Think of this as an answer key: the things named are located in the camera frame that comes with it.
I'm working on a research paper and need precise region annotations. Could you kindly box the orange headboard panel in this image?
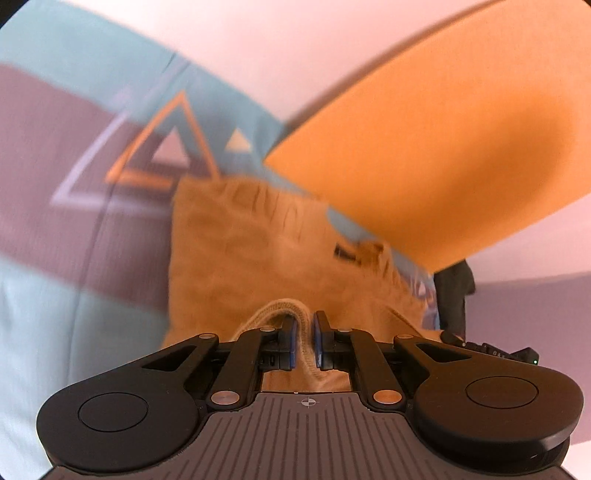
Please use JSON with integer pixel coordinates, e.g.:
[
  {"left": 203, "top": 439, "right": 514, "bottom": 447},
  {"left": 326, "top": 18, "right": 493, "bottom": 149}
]
[{"left": 266, "top": 1, "right": 590, "bottom": 282}]

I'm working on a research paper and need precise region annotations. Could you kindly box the tan cable-knit sweater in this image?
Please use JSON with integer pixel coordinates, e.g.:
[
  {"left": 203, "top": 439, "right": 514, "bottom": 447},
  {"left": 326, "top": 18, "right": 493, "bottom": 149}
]
[{"left": 164, "top": 177, "right": 440, "bottom": 392}]

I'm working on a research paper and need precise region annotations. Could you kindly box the blue grey patterned bedsheet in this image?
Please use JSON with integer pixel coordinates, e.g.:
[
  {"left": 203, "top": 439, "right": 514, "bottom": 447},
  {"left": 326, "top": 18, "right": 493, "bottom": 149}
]
[{"left": 1, "top": 1, "right": 433, "bottom": 479}]

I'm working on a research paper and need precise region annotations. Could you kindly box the dark garment behind headboard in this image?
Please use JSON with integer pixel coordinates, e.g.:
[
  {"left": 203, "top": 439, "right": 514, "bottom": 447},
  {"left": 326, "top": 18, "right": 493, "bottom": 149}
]
[{"left": 434, "top": 260, "right": 476, "bottom": 339}]

